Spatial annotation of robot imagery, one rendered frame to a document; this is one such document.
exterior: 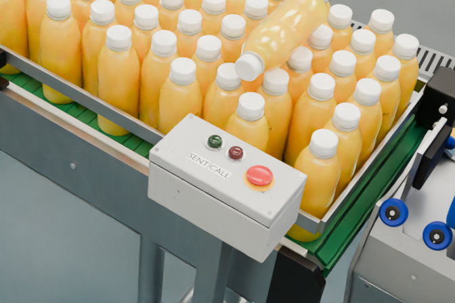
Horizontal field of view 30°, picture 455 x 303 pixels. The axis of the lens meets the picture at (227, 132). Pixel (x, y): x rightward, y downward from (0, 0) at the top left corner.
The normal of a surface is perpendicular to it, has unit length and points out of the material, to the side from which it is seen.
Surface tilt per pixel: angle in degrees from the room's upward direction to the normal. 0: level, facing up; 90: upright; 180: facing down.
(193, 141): 0
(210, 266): 90
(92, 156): 90
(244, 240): 90
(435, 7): 0
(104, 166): 90
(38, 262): 0
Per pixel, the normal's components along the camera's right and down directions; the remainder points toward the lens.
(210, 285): -0.54, 0.55
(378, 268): -0.48, 0.29
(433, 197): 0.10, -0.70
